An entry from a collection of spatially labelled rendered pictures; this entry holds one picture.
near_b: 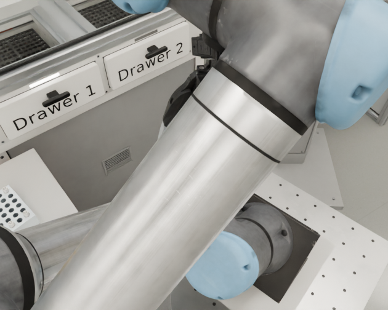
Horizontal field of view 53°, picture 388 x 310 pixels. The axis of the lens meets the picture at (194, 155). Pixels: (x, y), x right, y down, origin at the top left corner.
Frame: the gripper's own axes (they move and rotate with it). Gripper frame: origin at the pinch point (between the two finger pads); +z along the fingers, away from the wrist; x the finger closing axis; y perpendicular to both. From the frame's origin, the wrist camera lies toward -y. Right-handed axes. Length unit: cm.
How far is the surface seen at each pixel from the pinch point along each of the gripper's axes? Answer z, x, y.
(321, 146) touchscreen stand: 96, 99, -81
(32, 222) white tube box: 40, -32, -20
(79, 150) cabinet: 53, -21, -55
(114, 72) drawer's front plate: 25, -8, -57
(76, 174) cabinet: 63, -23, -55
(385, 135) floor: 95, 139, -82
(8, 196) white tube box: 39, -38, -28
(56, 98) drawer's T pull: 24, -24, -46
